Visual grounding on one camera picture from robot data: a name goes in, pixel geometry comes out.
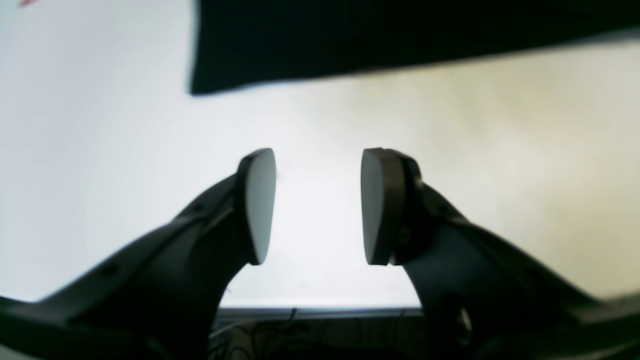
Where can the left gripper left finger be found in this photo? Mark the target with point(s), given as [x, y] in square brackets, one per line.
[156, 298]

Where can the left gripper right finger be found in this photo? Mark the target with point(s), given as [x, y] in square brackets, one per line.
[482, 297]

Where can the black T-shirt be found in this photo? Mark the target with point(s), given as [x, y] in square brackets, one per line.
[246, 42]

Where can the red triangle warning sticker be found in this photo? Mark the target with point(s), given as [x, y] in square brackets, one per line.
[25, 3]

